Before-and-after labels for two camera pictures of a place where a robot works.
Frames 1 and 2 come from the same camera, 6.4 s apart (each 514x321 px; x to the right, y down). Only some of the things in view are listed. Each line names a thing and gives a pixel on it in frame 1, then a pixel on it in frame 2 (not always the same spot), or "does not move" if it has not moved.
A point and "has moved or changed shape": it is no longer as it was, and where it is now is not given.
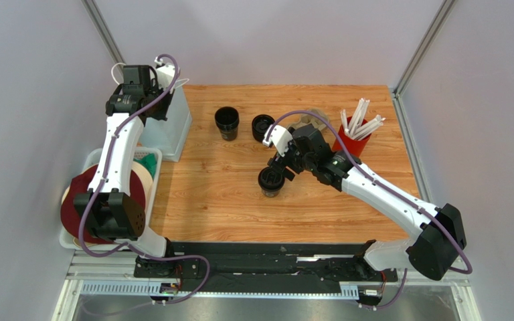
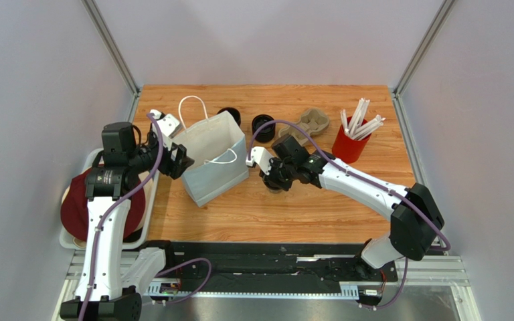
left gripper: x=161 y=114 -> x=175 y=170
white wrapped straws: x=357 y=129 does not move
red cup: x=357 y=147 does not move
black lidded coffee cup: x=260 y=124 does not move
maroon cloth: x=71 y=218 does not move
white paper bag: x=169 y=136 has moved or changed shape
